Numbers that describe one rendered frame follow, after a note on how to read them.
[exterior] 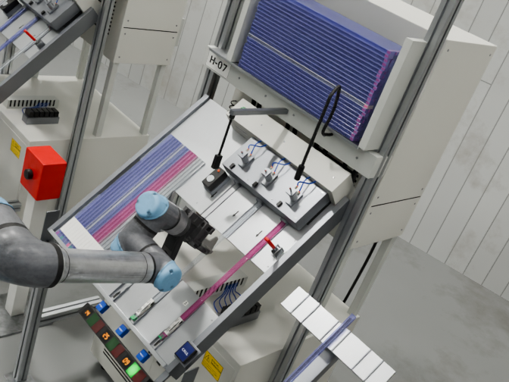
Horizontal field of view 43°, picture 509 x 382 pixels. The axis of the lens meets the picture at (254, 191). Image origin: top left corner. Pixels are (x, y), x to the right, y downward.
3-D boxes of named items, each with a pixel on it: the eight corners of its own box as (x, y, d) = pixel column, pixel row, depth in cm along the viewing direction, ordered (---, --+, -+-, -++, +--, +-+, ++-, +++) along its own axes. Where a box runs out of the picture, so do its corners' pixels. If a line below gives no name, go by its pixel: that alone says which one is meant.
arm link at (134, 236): (124, 267, 162) (153, 234, 163) (102, 242, 169) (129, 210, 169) (142, 277, 169) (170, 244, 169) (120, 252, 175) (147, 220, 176)
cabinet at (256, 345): (185, 494, 230) (239, 366, 203) (85, 361, 269) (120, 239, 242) (303, 427, 276) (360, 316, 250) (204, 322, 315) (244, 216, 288)
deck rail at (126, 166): (59, 241, 219) (49, 232, 214) (56, 238, 220) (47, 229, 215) (214, 107, 234) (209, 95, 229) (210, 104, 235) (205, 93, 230)
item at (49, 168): (-2, 338, 264) (31, 173, 230) (-26, 302, 277) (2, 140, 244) (52, 324, 281) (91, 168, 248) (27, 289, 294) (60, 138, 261)
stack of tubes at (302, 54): (353, 142, 182) (392, 51, 170) (237, 65, 210) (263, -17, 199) (378, 140, 191) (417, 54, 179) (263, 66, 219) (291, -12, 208)
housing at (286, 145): (338, 217, 198) (331, 192, 186) (236, 139, 225) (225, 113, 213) (357, 199, 199) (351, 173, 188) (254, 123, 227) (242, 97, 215)
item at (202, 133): (270, 280, 190) (265, 273, 186) (145, 167, 227) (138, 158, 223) (347, 205, 198) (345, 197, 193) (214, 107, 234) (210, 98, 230)
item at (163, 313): (172, 369, 181) (167, 365, 178) (57, 235, 217) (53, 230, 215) (222, 320, 185) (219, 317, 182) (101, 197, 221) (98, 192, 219)
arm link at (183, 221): (167, 236, 172) (151, 219, 177) (176, 241, 176) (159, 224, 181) (186, 214, 173) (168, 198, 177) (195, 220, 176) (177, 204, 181)
